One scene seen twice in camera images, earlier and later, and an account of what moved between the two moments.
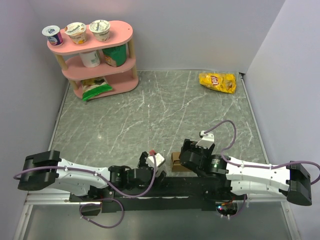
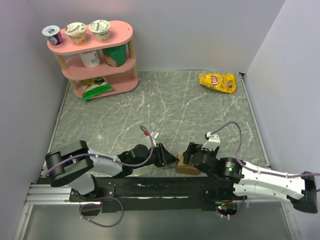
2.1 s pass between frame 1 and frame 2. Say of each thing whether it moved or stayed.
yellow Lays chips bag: stayed
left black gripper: moved
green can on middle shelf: stayed
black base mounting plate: stayed
